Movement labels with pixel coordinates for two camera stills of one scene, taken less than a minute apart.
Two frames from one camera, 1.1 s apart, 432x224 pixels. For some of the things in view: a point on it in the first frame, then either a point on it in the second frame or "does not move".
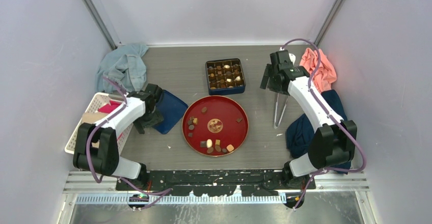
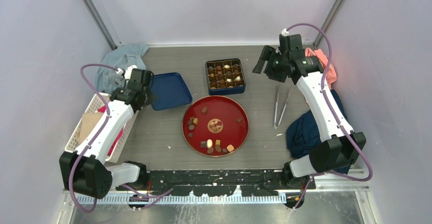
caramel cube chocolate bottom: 230,147 does not move
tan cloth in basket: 91,117 does not move
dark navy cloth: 301,130 does not move
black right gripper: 269,73 to 268,54
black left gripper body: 149,119 to 149,96
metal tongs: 275,125 does not move
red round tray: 215,126 does not move
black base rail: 215,182 does not move
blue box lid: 172,108 to 168,90
